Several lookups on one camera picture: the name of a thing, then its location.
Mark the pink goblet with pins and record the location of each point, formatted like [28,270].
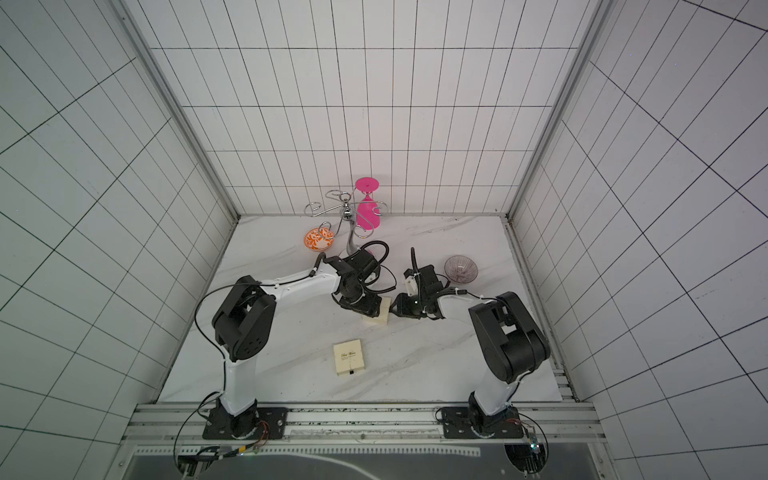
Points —
[368,214]

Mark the chrome jewelry stand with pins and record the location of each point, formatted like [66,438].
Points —
[344,203]

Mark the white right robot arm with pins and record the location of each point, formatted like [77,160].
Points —
[511,342]

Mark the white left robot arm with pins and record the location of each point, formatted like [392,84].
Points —
[242,326]

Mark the cream jewelry box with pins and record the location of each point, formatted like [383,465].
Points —
[348,357]
[382,316]

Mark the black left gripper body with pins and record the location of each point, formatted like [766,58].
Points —
[353,296]

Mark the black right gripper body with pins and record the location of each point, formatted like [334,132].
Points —
[405,304]

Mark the purple striped glass bowl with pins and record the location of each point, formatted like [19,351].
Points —
[461,269]

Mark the orange patterned small bowl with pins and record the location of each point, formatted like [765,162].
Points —
[319,239]

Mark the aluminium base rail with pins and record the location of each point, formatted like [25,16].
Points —
[298,424]

